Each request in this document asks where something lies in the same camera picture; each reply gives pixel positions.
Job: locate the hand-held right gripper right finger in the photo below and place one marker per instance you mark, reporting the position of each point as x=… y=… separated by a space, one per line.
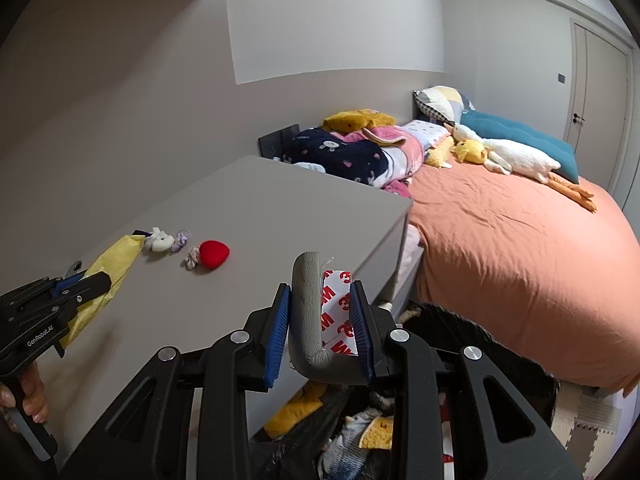
x=360 y=332

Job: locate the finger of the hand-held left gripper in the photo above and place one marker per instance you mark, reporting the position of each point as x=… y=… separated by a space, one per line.
x=90 y=285
x=70 y=281

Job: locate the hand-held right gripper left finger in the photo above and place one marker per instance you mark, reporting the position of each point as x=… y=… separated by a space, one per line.
x=280 y=335

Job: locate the grey hook with 3M tape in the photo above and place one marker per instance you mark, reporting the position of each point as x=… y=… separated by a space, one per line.
x=305 y=310

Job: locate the yellow packet with blue edge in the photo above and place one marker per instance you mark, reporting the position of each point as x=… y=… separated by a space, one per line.
x=120 y=255

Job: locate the blue grey fish plush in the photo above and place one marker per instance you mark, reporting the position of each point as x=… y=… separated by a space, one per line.
x=345 y=440

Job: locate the person's left hand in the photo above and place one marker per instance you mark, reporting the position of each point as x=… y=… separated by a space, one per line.
x=35 y=395

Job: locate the small white plush toy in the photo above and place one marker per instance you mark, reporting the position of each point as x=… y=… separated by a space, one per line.
x=160 y=240

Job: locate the red strawberry plush charm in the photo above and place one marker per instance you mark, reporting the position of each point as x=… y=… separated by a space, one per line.
x=214 y=254

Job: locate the grey scrunchie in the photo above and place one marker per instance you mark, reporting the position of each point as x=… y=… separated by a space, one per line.
x=191 y=260

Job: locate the bed with orange sheet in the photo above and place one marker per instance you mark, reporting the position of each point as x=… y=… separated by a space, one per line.
x=500 y=250

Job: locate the navy patterned blanket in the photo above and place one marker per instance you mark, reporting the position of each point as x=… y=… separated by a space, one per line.
x=340 y=152

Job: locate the pink blanket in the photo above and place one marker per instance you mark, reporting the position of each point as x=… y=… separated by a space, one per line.
x=405 y=155

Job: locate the yellow dotted plush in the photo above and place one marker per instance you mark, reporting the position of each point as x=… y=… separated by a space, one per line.
x=439 y=154

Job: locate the yellow duck plush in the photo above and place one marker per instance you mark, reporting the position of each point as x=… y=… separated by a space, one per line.
x=470 y=151

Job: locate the brown yellow plush toy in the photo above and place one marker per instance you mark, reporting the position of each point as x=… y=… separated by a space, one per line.
x=355 y=120

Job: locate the white goose plush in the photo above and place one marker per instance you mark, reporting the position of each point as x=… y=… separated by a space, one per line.
x=520 y=157

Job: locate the checked pillow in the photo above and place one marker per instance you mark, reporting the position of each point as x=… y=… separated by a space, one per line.
x=440 y=100

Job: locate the grey foam floor mat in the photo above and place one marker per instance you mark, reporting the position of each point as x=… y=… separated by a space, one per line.
x=590 y=420

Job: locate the teal pillow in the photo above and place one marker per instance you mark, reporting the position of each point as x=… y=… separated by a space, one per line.
x=520 y=135

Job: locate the grey door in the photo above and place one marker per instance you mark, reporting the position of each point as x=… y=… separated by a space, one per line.
x=600 y=110

